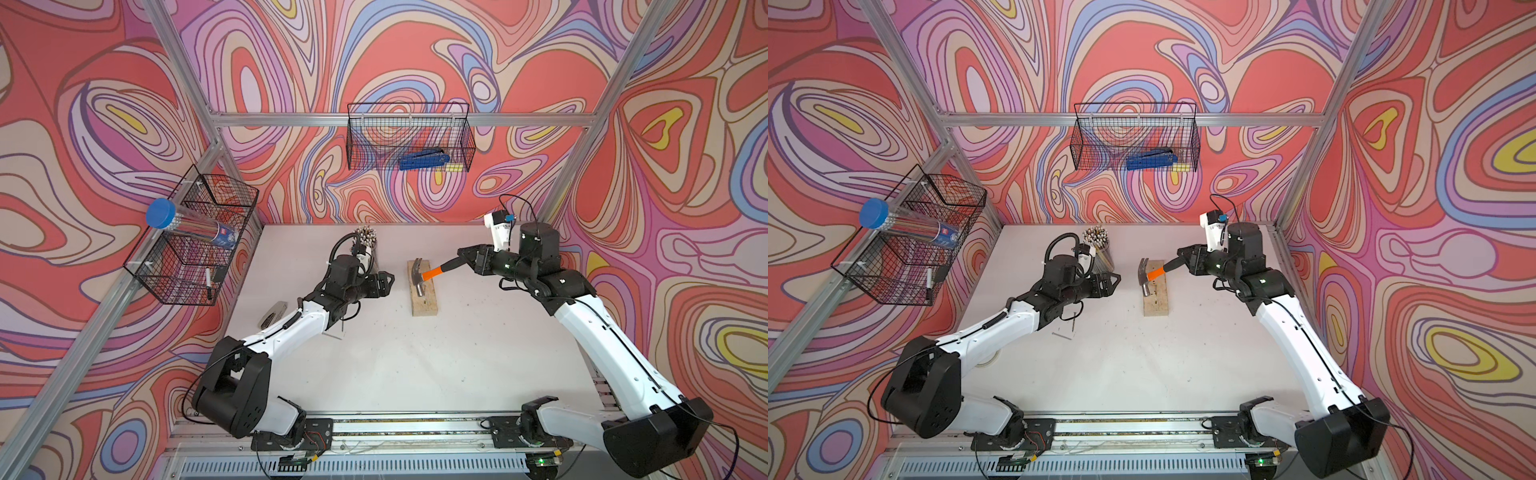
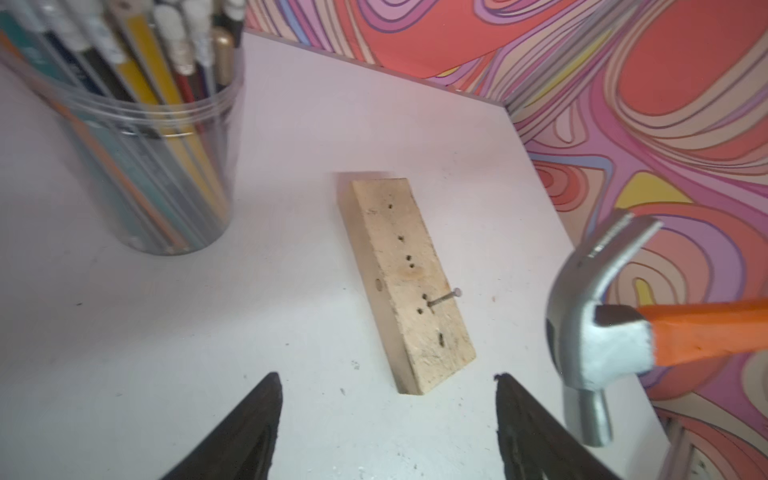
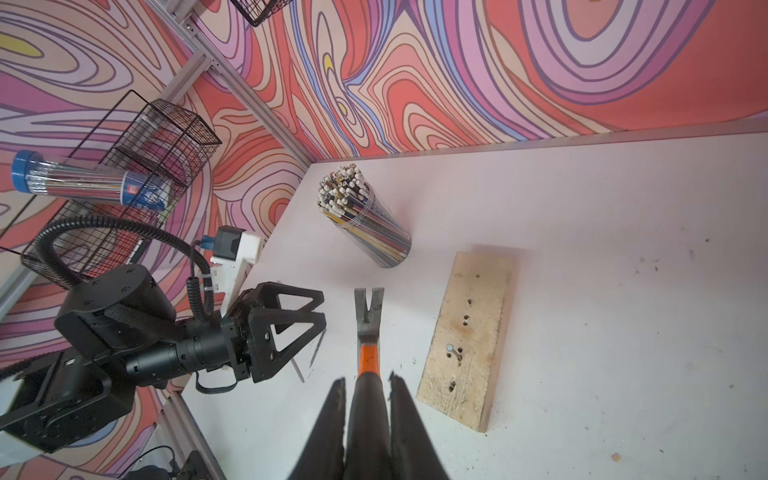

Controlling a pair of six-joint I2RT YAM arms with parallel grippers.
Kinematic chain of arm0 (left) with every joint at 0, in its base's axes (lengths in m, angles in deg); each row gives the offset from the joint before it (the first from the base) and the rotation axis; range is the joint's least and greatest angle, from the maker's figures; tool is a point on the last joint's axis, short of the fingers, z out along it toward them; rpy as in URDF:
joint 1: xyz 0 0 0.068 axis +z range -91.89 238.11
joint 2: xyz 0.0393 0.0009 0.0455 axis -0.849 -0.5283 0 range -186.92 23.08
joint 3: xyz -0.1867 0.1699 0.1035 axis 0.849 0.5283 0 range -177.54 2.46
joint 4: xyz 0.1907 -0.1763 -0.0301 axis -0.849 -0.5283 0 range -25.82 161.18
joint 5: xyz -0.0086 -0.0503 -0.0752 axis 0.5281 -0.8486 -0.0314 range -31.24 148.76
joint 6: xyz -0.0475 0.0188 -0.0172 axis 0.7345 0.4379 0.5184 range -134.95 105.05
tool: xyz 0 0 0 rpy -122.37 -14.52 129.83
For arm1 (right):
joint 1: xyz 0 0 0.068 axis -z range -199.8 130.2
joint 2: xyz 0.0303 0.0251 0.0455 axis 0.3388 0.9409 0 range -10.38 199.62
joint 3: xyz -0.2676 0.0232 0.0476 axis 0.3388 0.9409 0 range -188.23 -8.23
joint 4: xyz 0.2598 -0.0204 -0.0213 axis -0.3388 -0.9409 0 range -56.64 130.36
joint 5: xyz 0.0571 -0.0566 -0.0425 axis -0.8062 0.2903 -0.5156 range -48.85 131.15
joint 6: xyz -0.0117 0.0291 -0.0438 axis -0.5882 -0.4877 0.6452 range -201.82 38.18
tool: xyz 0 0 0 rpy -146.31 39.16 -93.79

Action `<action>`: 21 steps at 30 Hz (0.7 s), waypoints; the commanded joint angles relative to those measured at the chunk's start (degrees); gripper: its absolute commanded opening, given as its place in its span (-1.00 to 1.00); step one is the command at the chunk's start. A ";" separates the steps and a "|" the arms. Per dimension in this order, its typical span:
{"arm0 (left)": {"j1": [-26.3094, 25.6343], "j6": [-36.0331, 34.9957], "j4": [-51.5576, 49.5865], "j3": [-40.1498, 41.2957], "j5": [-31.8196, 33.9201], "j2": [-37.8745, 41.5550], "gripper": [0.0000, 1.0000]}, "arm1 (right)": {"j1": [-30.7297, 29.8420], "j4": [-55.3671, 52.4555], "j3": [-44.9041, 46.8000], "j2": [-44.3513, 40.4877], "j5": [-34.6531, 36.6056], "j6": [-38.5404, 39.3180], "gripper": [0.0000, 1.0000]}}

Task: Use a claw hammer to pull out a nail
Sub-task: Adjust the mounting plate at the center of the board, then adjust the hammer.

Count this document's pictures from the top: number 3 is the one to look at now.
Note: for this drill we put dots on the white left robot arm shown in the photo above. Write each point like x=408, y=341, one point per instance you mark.
x=123, y=334

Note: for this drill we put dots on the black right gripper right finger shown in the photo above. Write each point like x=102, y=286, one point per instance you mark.
x=413, y=454

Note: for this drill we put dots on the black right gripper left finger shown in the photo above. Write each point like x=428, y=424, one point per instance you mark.
x=323, y=454

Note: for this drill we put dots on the wooden block with nails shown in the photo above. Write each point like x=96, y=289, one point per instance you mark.
x=464, y=359

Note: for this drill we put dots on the clear tube with blue cap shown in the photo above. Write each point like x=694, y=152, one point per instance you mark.
x=33, y=173

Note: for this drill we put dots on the cup of coloured pencils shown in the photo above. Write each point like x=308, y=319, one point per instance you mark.
x=353, y=206

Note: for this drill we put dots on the claw hammer orange black handle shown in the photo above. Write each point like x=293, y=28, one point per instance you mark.
x=368, y=452

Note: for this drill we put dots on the black wire basket left wall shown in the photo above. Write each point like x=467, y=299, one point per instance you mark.
x=133, y=161

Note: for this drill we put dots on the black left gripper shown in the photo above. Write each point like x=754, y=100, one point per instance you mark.
x=252, y=352

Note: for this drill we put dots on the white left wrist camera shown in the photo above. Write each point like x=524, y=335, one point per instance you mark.
x=234, y=252

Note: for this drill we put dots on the loose steel nail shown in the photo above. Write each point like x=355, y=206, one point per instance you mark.
x=317, y=348
x=298, y=370

